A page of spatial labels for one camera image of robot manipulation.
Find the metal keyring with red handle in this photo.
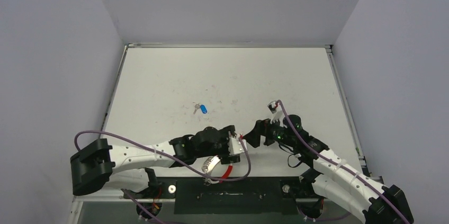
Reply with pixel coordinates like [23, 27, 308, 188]
[201, 156, 233, 179]

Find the blue capped key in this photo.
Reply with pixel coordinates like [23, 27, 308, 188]
[193, 103, 208, 114]

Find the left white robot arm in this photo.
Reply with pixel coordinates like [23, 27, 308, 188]
[70, 126, 248, 198]

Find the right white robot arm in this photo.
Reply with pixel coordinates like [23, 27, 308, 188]
[243, 115, 414, 223]

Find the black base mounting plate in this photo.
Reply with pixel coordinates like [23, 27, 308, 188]
[124, 176, 324, 217]

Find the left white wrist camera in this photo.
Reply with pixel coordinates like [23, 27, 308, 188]
[229, 133, 247, 155]

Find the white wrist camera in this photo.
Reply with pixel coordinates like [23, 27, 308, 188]
[229, 133, 247, 155]
[267, 101, 284, 124]

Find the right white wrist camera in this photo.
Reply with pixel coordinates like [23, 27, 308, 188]
[267, 101, 284, 124]

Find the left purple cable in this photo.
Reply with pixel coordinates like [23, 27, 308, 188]
[74, 130, 252, 182]

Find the purple cable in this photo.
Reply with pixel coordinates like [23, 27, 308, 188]
[74, 130, 252, 182]
[275, 100, 411, 224]

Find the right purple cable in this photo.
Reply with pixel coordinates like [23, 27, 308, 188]
[275, 100, 411, 224]

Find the aluminium table frame rail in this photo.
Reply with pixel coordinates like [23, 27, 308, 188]
[92, 47, 363, 223]

